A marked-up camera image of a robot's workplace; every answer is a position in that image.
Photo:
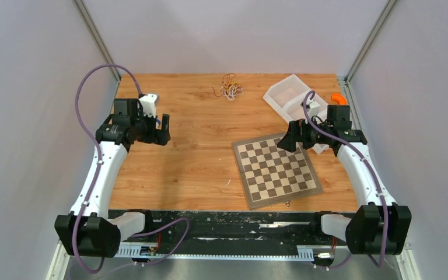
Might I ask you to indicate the white three-compartment tray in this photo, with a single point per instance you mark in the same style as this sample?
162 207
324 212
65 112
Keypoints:
286 98

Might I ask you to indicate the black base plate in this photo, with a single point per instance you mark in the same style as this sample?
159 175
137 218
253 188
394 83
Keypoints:
240 234

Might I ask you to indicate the wooden chessboard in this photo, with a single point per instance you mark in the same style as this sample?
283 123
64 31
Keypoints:
271 175

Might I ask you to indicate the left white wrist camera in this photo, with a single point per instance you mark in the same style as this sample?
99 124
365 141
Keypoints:
149 104

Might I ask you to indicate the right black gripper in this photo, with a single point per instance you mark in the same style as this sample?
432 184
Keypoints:
296 132

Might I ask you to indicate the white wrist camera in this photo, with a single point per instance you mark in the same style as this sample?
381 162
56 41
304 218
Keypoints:
149 104
311 109

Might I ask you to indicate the orange curved plastic piece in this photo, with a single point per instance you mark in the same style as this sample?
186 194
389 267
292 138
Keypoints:
339 99

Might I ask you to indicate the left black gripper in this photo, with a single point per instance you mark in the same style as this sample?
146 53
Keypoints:
158 136

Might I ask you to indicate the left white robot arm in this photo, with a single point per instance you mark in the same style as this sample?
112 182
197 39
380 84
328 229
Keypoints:
87 230

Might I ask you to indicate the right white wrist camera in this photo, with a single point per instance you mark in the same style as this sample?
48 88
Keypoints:
311 109

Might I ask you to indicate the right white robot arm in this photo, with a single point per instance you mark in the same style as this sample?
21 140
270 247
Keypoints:
379 226

